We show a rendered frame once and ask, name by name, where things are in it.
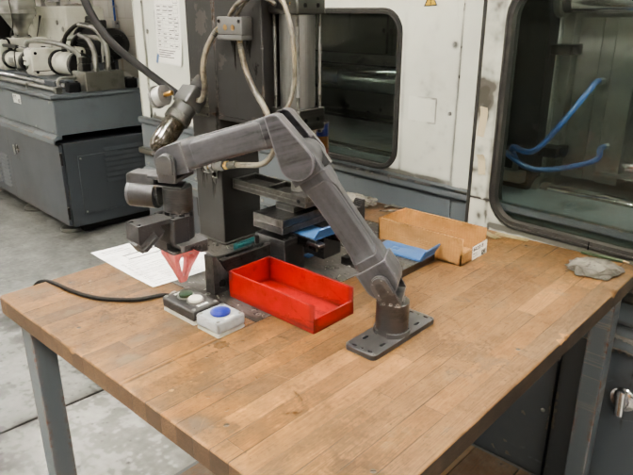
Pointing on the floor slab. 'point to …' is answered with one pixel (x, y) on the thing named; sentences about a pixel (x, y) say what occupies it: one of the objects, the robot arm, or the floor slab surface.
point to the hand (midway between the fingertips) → (183, 277)
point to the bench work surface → (331, 368)
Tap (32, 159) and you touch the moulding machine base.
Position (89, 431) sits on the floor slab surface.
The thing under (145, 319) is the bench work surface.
